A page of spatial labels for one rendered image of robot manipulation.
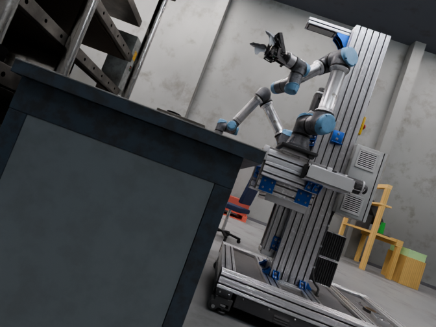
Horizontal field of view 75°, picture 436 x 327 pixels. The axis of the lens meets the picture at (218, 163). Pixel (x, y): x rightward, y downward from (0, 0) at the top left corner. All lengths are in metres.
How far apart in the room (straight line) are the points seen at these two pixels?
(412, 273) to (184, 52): 7.97
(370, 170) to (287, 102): 6.74
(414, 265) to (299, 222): 5.90
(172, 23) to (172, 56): 1.02
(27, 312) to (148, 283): 0.31
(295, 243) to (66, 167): 1.53
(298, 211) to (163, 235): 1.32
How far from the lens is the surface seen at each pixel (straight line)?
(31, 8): 1.27
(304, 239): 2.02
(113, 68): 2.30
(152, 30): 2.24
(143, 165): 0.79
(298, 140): 1.81
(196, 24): 9.47
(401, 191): 9.55
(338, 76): 1.86
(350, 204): 2.04
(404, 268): 7.65
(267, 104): 2.51
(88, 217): 0.84
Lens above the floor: 0.68
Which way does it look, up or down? 4 degrees up
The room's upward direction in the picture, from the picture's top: 20 degrees clockwise
